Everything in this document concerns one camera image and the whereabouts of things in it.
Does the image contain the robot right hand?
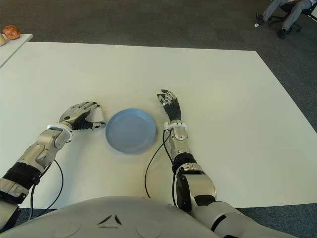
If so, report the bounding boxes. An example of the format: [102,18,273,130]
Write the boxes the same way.
[156,89,183,122]

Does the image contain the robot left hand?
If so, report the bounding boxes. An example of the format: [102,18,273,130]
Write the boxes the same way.
[58,101,106,131]

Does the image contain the blue plate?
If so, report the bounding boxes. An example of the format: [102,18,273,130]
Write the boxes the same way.
[105,108,158,155]

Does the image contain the white side table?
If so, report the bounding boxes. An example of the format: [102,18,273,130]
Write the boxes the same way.
[0,33,34,69]

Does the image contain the red-brown fruit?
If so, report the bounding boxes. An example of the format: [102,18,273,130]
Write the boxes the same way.
[1,25,20,40]

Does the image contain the grey robot torso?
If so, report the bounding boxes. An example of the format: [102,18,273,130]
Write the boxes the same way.
[0,195,280,238]

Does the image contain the black office chair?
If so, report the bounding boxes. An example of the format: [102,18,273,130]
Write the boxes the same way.
[268,3,317,33]

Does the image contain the seated person in grey trousers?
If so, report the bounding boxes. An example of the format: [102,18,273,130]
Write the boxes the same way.
[256,0,317,40]

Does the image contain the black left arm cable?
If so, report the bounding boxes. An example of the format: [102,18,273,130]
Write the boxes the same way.
[28,158,64,221]

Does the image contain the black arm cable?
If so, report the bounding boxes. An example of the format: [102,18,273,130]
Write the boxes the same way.
[28,158,64,221]
[144,130,178,206]

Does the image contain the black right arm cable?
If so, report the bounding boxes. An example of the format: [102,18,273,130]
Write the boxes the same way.
[144,130,178,206]

